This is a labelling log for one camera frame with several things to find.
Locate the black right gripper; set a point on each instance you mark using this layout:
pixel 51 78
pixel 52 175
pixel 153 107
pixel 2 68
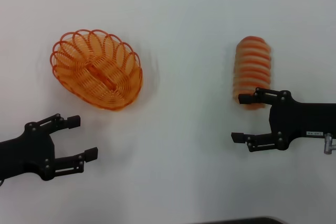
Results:
pixel 302 119

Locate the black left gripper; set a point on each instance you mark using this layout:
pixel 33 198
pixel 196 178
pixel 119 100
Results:
pixel 29 150

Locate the orange striped bread loaf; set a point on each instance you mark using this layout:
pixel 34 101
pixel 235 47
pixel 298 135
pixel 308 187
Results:
pixel 252 58

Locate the black curved robot base edge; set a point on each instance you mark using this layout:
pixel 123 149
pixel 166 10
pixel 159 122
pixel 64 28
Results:
pixel 236 221

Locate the silver metal connector plug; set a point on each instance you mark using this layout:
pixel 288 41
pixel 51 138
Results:
pixel 327 144

